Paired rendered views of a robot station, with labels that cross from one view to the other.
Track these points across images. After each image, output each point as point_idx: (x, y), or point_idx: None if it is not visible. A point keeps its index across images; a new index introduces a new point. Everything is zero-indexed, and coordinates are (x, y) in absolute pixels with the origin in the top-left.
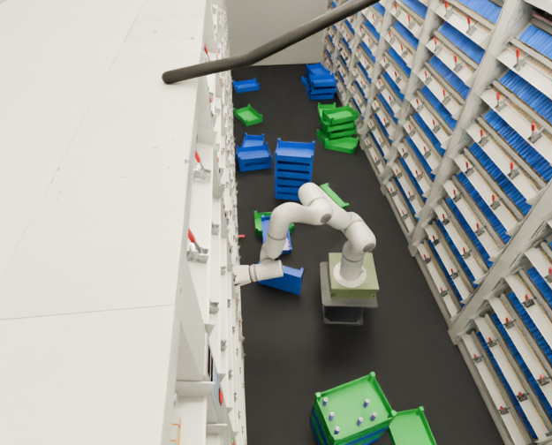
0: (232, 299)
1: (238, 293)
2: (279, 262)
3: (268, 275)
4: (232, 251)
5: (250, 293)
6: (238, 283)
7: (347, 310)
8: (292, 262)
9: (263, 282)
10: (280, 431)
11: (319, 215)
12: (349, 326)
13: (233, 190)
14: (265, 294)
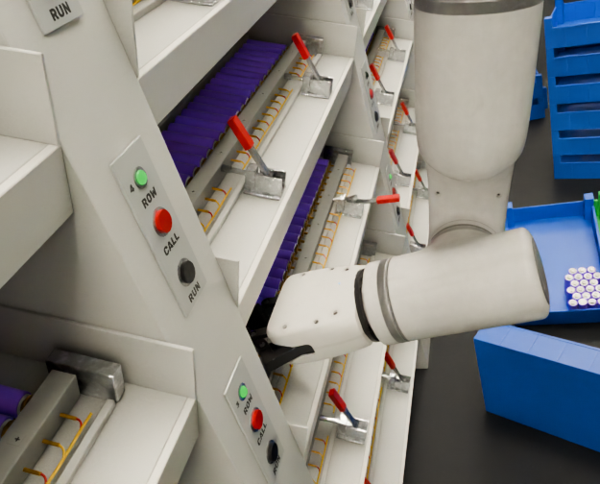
0: (180, 401)
1: (402, 436)
2: (520, 233)
3: (458, 302)
4: (288, 192)
5: (454, 445)
6: (308, 349)
7: None
8: None
9: (504, 408)
10: None
11: None
12: None
13: (356, 29)
14: (510, 454)
